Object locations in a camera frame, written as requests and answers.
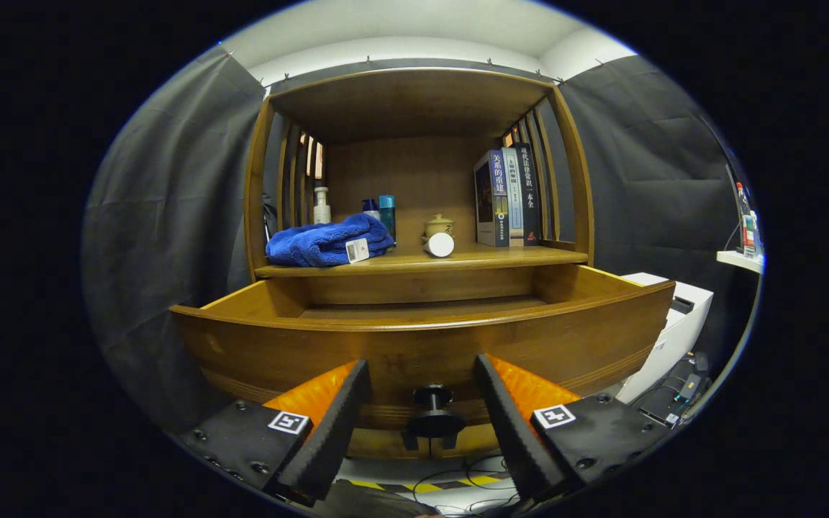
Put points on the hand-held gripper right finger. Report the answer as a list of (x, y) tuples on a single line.
[(508, 424)]

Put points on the white side shelf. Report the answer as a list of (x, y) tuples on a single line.
[(738, 259)]

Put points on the black electronic box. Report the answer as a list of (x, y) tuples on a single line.
[(681, 392)]

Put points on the book with blue spine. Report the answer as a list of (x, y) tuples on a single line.
[(497, 194)]

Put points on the wooden cabinet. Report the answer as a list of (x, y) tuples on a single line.
[(407, 101)]

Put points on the white bottle with blue cap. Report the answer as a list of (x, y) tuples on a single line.
[(371, 212)]

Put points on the white cosmetic tube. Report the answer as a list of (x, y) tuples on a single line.
[(440, 245)]

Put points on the white pump bottle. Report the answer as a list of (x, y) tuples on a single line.
[(322, 212)]

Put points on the teal clear bottle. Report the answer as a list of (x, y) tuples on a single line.
[(387, 216)]

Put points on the wooden countertop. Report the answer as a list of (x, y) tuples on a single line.
[(501, 255)]

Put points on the yellow black floor tape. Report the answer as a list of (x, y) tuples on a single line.
[(422, 487)]

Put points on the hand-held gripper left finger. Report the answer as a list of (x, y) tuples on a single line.
[(342, 417)]

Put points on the white printer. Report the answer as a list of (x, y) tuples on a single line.
[(681, 324)]

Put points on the blue towel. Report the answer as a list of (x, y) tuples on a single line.
[(314, 244)]

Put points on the wooden drawer with black knob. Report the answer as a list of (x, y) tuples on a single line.
[(400, 352)]

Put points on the beige lidded teacup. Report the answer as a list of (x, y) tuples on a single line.
[(440, 225)]

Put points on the book with pale spine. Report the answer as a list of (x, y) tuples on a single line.
[(514, 201)]

